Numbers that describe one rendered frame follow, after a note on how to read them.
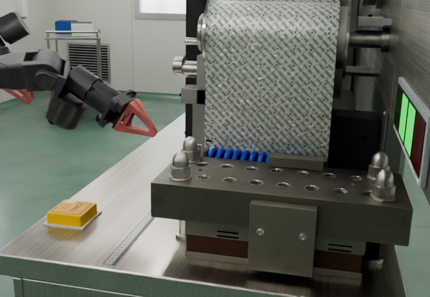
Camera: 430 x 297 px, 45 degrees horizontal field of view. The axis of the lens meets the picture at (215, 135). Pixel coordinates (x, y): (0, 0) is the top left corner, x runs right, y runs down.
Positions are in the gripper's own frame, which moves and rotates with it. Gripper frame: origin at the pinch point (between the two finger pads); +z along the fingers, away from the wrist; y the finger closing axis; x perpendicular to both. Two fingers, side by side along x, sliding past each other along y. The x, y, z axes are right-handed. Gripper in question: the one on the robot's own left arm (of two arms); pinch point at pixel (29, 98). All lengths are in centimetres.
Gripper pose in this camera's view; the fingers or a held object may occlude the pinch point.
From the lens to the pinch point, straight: 150.8
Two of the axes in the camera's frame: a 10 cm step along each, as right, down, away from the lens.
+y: -1.9, -2.7, 9.4
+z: 4.6, 8.3, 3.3
